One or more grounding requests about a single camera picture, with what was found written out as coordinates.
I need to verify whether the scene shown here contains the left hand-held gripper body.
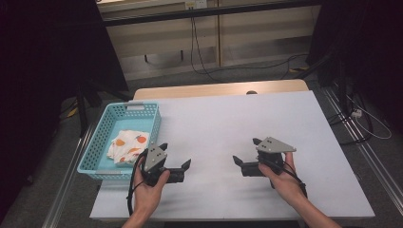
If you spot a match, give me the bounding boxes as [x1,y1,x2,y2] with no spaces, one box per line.
[140,144,186,187]

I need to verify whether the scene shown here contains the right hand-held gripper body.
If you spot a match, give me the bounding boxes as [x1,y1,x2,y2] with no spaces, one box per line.
[240,136,297,178]

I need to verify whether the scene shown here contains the white cloth with orange print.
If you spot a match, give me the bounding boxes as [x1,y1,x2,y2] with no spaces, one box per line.
[106,129,151,165]

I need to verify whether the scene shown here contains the light blue plastic basket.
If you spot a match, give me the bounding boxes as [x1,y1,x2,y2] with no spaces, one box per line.
[76,101,163,181]

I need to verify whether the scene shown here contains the person's left hand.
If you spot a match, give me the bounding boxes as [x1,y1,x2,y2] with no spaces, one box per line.
[132,156,171,218]

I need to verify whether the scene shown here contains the person's right hand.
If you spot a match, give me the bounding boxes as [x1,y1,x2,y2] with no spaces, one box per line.
[258,151,308,208]

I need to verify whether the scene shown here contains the light wooden table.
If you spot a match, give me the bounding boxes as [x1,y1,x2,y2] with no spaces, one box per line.
[132,79,310,102]

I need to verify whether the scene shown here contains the black metal stand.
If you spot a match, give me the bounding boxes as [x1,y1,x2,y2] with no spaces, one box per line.
[74,80,135,139]

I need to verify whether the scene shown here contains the black curtain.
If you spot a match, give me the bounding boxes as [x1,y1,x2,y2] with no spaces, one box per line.
[304,0,403,136]
[0,0,130,221]

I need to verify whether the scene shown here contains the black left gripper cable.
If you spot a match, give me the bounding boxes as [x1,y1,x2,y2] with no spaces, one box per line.
[125,149,149,217]

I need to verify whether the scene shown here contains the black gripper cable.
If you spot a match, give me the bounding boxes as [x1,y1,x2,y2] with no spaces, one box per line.
[125,149,149,217]
[268,159,309,200]

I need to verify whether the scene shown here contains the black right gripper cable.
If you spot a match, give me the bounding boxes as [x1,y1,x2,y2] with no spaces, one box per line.
[268,159,309,200]

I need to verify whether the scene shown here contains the black hanging cable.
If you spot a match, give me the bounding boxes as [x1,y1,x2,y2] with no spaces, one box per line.
[189,16,310,84]

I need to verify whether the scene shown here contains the aluminium floor rail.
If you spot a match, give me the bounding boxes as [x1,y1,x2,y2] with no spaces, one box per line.
[41,124,97,228]
[321,85,403,208]

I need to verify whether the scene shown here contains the black floor cable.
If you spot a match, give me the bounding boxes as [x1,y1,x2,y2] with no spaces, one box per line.
[326,90,375,146]

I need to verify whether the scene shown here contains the beige wall cabinet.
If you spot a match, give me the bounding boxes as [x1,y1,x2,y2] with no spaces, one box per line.
[95,0,321,82]

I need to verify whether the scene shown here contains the white floor cable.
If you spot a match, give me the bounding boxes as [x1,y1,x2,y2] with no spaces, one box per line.
[344,94,393,141]

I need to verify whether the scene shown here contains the white wall socket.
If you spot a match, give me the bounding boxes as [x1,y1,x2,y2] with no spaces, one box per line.
[184,0,208,10]

